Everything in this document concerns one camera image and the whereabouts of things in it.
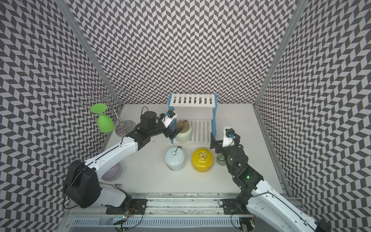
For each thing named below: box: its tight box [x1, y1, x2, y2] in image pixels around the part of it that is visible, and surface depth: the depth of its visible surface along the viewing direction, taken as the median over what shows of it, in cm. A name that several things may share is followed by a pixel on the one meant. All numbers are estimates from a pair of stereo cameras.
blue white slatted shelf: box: [168, 92, 218, 145], surface depth 101 cm
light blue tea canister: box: [164, 145, 186, 172], surface depth 82 cm
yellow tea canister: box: [191, 147, 214, 173], surface depth 83 cm
